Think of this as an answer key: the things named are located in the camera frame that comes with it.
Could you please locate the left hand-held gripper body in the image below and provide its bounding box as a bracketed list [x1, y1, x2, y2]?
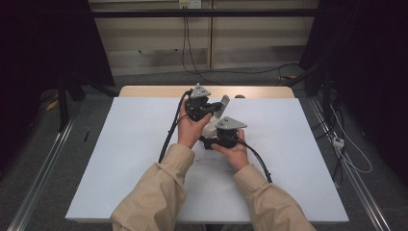
[185, 82, 216, 122]

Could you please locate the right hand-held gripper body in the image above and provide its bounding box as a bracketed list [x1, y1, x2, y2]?
[209, 115, 248, 150]

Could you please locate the white plastic jar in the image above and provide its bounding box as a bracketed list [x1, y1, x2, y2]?
[201, 115, 225, 150]

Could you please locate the person's left hand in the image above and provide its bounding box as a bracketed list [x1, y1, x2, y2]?
[176, 98, 213, 150]

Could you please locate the person's right hand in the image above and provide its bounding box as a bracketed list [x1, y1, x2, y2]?
[211, 128, 251, 174]

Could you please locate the wooden table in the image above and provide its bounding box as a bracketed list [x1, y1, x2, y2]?
[118, 85, 295, 99]

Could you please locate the white board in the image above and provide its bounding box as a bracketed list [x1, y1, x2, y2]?
[64, 96, 350, 224]

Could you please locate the black horizontal bar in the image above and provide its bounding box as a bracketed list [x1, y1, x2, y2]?
[90, 9, 319, 19]

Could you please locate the black metal stand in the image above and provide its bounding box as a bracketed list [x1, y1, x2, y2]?
[283, 61, 335, 129]
[55, 71, 119, 133]

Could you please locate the dark curtain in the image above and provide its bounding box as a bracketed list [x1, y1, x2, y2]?
[0, 0, 115, 171]
[298, 0, 408, 189]

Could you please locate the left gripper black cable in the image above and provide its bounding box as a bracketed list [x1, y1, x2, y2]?
[158, 89, 193, 165]

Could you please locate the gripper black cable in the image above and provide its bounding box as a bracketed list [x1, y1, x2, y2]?
[237, 137, 273, 184]
[158, 89, 193, 165]

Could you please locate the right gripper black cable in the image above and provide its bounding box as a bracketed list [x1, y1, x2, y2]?
[237, 137, 273, 184]

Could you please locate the black floor cable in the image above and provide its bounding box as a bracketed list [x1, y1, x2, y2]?
[181, 15, 224, 87]
[182, 15, 302, 76]

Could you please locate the white wall socket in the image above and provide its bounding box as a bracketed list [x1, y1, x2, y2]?
[178, 0, 203, 10]

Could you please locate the bundle of black cables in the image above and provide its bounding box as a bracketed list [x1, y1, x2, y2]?
[311, 95, 346, 182]

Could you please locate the white cable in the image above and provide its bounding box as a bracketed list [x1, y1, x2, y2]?
[329, 105, 374, 175]

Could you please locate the aluminium floor rail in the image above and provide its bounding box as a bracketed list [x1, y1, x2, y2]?
[307, 96, 393, 231]
[6, 117, 77, 231]

